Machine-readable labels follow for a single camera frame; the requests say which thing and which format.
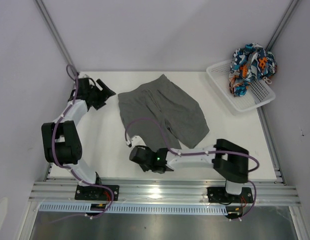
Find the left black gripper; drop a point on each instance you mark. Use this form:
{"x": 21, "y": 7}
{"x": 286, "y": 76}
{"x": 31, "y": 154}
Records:
{"x": 104, "y": 95}

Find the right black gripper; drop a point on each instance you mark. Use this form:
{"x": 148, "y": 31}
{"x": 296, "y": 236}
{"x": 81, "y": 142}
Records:
{"x": 145, "y": 168}

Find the grey shorts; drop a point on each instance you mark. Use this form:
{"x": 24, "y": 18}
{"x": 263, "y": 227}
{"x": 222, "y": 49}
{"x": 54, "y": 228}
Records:
{"x": 162, "y": 114}

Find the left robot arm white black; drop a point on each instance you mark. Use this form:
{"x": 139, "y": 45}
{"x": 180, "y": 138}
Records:
{"x": 61, "y": 142}

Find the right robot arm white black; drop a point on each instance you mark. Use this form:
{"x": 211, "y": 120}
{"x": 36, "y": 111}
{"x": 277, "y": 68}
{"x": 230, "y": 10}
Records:
{"x": 226, "y": 158}

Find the colourful patterned shorts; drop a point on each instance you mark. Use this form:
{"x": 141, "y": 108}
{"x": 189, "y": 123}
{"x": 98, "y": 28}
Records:
{"x": 249, "y": 64}

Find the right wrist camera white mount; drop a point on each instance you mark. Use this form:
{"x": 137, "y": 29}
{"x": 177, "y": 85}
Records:
{"x": 135, "y": 141}

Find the aluminium mounting rail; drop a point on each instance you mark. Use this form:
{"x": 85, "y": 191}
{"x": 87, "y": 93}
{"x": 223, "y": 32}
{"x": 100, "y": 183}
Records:
{"x": 166, "y": 192}

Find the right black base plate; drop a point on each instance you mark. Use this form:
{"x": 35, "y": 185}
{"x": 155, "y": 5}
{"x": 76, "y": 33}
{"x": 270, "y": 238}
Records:
{"x": 219, "y": 195}

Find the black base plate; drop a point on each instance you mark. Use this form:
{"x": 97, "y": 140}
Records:
{"x": 91, "y": 193}
{"x": 219, "y": 195}

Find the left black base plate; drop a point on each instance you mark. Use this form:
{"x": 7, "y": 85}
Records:
{"x": 91, "y": 193}

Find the white slotted cable duct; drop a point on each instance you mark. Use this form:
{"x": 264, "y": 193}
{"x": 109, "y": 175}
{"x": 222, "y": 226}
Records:
{"x": 129, "y": 208}

